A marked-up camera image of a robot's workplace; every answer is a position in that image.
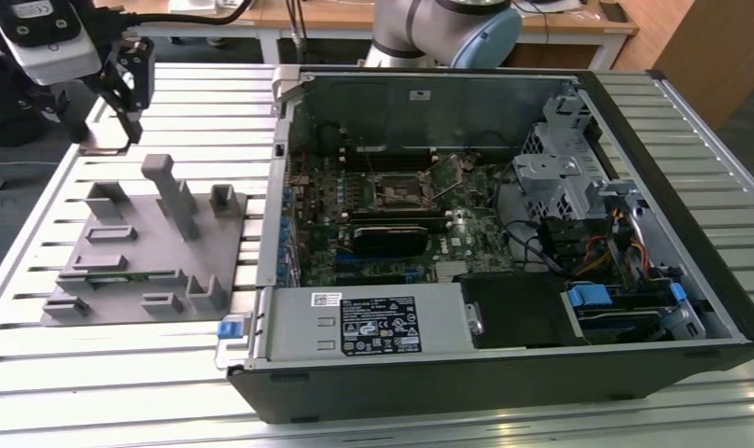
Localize grey power supply unit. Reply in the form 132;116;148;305
265;284;477;361

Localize blue case latch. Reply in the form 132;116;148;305
217;315;246;339

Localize silver chipset heatsink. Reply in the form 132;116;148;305
434;260;470;282

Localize black plastic holder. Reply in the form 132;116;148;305
539;217;605;262

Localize metal socket cover frame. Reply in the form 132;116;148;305
435;152;479;188

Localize yellow red wire bundle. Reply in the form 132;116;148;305
573;208;655;281

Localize silver metal drive cage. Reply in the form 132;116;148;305
510;91;609;220

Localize wooden cabinet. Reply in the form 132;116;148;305
613;0;754;132

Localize black plastic shroud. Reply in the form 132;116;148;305
461;273;589;350

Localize CPU socket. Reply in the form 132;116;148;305
368;171;441;210

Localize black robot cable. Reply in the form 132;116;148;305
118;0;249;28

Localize wooden desk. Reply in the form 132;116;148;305
93;0;639;60

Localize black graphics card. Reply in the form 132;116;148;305
349;226;429;259

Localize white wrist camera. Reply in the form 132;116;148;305
0;0;104;86

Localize white box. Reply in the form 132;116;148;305
168;0;220;18

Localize green motherboard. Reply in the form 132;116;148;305
282;148;521;288

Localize blue disk carrier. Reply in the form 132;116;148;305
566;284;613;310

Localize black RAM slot row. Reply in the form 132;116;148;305
349;209;450;228
344;147;438;172

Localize black open PC case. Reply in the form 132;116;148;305
226;64;754;424

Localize black internal cable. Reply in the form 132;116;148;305
503;218;566;274

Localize green RAM stick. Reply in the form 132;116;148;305
84;269;178;284

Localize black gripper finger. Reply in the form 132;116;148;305
14;78;96;145
100;27;157;145

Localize grey parts rack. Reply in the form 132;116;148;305
40;153;252;328

